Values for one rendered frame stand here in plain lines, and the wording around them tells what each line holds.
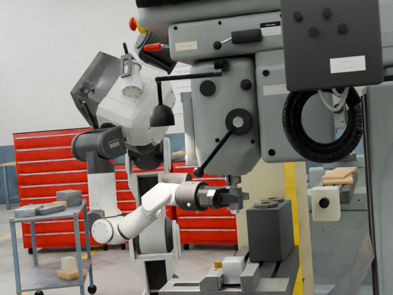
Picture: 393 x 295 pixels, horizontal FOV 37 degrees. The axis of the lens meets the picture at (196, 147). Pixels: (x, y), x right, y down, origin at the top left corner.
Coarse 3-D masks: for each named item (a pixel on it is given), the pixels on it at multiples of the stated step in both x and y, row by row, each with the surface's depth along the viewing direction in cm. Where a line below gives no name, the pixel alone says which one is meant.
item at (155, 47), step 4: (148, 44) 179; (152, 44) 178; (156, 44) 178; (160, 44) 178; (164, 44) 178; (168, 44) 177; (144, 48) 179; (148, 48) 179; (152, 48) 178; (156, 48) 178; (160, 48) 178
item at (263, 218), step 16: (256, 208) 210; (272, 208) 207; (288, 208) 220; (256, 224) 208; (272, 224) 206; (288, 224) 218; (256, 240) 209; (272, 240) 206; (288, 240) 217; (256, 256) 209; (272, 256) 207
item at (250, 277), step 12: (252, 264) 163; (240, 276) 152; (252, 276) 152; (168, 288) 160; (180, 288) 159; (192, 288) 158; (228, 288) 156; (240, 288) 155; (252, 288) 152; (264, 288) 154; (276, 288) 153; (288, 288) 158
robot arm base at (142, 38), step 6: (144, 36) 204; (150, 36) 204; (138, 42) 208; (144, 42) 203; (138, 48) 206; (138, 54) 205; (144, 54) 205; (144, 60) 206; (150, 60) 207; (156, 60) 207; (162, 66) 209; (168, 66) 211; (174, 66) 210; (168, 72) 210
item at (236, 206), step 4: (228, 192) 164; (232, 192) 164; (236, 192) 164; (240, 192) 165; (240, 196) 165; (240, 200) 165; (228, 204) 165; (232, 204) 164; (236, 204) 164; (240, 204) 164; (228, 208) 165; (232, 208) 164; (236, 208) 164; (240, 208) 164
